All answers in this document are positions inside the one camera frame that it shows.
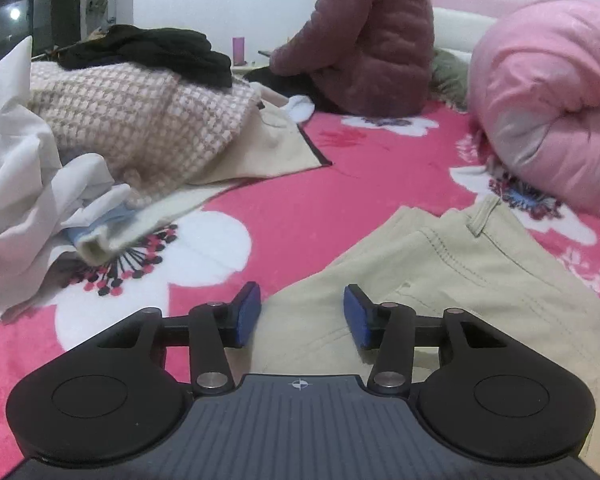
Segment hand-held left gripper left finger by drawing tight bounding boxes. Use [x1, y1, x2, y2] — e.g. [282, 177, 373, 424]
[95, 281, 262, 396]

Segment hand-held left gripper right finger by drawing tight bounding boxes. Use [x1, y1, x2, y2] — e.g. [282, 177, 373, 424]
[343, 284, 508, 396]

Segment beige pants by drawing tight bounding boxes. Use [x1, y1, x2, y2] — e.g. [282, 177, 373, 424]
[250, 194, 600, 480]

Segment pink floral blanket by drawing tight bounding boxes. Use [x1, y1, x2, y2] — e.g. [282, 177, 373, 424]
[0, 100, 600, 480]

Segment cream garment with dark trim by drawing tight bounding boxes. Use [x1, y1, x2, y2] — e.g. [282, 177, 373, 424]
[75, 102, 332, 267]

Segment light blue cloth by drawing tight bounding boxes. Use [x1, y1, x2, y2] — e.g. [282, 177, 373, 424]
[64, 204, 132, 243]

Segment pink white checkered knit garment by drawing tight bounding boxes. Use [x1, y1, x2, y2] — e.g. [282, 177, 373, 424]
[27, 61, 262, 209]

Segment green cushion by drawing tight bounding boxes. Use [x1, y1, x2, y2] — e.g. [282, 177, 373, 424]
[429, 47, 475, 112]

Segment white crumpled cloth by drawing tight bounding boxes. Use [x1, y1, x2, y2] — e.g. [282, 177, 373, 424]
[0, 35, 132, 325]

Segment black garment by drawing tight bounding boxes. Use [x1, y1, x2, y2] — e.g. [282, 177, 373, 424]
[59, 25, 234, 89]

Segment pink white bed headboard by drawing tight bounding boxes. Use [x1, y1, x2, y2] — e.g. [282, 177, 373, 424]
[424, 0, 600, 57]

